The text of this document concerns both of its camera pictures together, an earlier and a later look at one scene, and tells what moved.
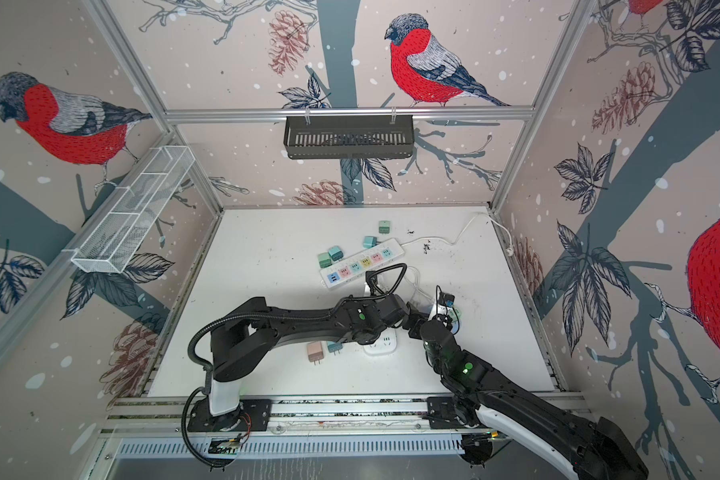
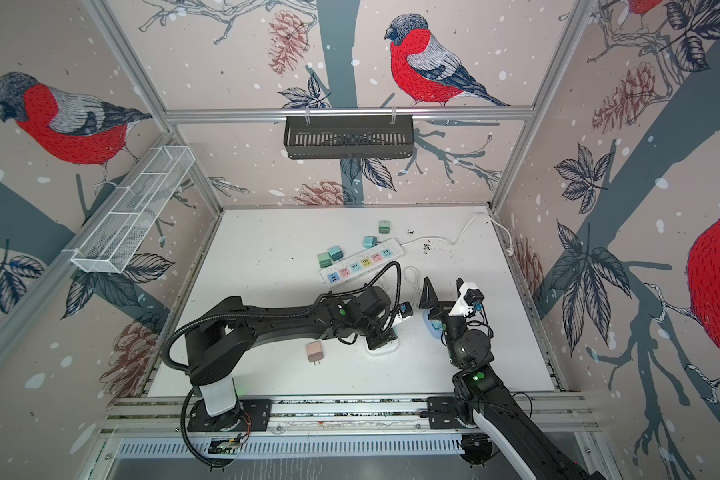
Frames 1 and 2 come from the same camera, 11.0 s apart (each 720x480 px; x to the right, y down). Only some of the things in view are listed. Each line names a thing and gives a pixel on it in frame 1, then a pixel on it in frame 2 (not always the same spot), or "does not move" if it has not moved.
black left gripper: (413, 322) -> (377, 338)
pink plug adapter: (315, 352) does not move
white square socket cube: (385, 344) does not move
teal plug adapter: (370, 241) does not move
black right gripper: (425, 323) -> (444, 310)
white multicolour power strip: (361, 262) does not move
